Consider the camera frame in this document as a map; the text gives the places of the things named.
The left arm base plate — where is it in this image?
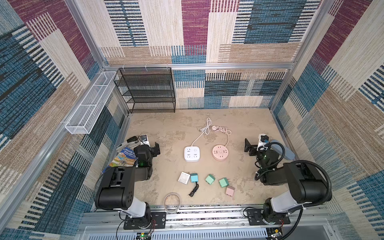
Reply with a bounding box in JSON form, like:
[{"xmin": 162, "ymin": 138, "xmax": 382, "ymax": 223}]
[{"xmin": 123, "ymin": 212, "xmax": 167, "ymax": 230}]

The black wire shelf rack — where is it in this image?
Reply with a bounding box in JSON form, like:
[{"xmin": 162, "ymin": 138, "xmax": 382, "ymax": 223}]
[{"xmin": 115, "ymin": 67, "xmax": 176, "ymax": 114}]

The blue grey glasses case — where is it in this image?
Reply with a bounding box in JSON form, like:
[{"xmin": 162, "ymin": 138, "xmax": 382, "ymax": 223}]
[{"xmin": 270, "ymin": 140, "xmax": 296, "ymax": 161}]

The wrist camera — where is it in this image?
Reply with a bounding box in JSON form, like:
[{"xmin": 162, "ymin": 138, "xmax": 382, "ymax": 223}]
[
  {"xmin": 138, "ymin": 135, "xmax": 150, "ymax": 146},
  {"xmin": 257, "ymin": 134, "xmax": 269, "ymax": 152}
]

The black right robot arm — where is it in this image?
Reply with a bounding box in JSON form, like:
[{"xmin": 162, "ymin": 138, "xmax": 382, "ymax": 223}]
[{"xmin": 244, "ymin": 135, "xmax": 332, "ymax": 226}]

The white wire mesh basket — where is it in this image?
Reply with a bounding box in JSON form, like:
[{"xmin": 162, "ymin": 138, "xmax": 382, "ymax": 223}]
[{"xmin": 65, "ymin": 72, "xmax": 117, "ymax": 135}]

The pink round power strip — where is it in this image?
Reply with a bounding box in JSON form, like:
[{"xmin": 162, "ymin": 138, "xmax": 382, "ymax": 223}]
[{"xmin": 212, "ymin": 145, "xmax": 229, "ymax": 162}]

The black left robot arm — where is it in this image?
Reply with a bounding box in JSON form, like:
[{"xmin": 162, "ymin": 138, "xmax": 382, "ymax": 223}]
[{"xmin": 95, "ymin": 143, "xmax": 161, "ymax": 229}]

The pink charger plug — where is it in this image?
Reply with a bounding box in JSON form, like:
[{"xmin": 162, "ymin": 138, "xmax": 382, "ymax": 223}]
[{"xmin": 225, "ymin": 186, "xmax": 235, "ymax": 197}]

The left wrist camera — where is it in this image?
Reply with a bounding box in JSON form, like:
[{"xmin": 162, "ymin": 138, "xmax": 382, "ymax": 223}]
[{"xmin": 138, "ymin": 135, "xmax": 150, "ymax": 146}]

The white square power strip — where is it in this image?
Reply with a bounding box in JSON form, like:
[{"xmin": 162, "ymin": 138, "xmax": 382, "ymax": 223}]
[{"xmin": 184, "ymin": 146, "xmax": 201, "ymax": 163}]

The clear coiled cable ring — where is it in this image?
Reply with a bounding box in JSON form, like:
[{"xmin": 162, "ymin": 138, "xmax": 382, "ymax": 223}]
[{"xmin": 163, "ymin": 192, "xmax": 182, "ymax": 214}]

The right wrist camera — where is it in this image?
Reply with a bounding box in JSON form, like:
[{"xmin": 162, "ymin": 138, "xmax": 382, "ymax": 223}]
[{"xmin": 257, "ymin": 134, "xmax": 269, "ymax": 152}]

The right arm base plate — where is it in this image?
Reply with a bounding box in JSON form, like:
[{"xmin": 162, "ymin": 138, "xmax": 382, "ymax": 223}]
[{"xmin": 243, "ymin": 207, "xmax": 291, "ymax": 226}]

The black grey stapler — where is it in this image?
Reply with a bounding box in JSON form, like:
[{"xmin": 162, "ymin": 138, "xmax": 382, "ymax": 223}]
[{"xmin": 116, "ymin": 136, "xmax": 141, "ymax": 152}]

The blue illustrated book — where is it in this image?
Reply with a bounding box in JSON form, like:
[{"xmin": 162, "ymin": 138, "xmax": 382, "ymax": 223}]
[{"xmin": 102, "ymin": 147, "xmax": 138, "ymax": 174}]

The white flat charger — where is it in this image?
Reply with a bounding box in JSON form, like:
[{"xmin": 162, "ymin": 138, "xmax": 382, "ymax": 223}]
[{"xmin": 178, "ymin": 172, "xmax": 191, "ymax": 185}]

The green charger plug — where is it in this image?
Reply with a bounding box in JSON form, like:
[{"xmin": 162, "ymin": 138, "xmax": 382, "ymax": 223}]
[
  {"xmin": 219, "ymin": 178, "xmax": 229, "ymax": 188},
  {"xmin": 205, "ymin": 174, "xmax": 216, "ymax": 185}
]

